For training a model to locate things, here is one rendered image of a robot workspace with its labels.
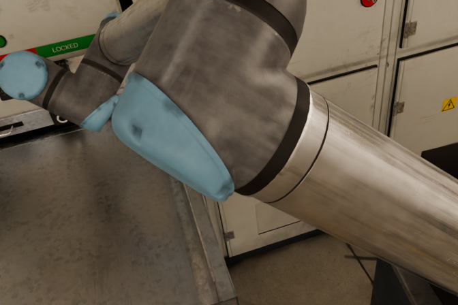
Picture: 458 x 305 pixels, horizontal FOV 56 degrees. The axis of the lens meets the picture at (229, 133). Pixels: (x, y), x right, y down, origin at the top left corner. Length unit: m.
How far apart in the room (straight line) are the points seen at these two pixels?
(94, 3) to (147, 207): 0.55
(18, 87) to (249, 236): 1.17
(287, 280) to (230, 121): 1.57
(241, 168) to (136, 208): 0.70
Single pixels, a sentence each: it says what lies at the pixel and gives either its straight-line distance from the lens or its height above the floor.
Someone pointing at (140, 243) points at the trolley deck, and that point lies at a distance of 0.95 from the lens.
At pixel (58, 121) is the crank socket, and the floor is 0.89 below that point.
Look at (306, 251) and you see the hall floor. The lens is 1.93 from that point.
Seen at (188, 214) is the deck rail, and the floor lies 0.85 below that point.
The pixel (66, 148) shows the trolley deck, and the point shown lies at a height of 0.85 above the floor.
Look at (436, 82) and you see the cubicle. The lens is 1.72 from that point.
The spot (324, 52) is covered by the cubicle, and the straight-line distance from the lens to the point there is 1.39.
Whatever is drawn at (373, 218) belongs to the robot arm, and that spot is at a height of 1.26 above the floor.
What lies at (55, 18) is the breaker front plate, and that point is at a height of 1.17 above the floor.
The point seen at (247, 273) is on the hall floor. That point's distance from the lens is 1.88.
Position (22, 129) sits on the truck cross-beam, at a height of 0.88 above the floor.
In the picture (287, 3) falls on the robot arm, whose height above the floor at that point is 1.43.
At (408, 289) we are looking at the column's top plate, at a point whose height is 0.75.
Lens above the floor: 1.55
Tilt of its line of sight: 38 degrees down
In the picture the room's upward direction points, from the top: 9 degrees counter-clockwise
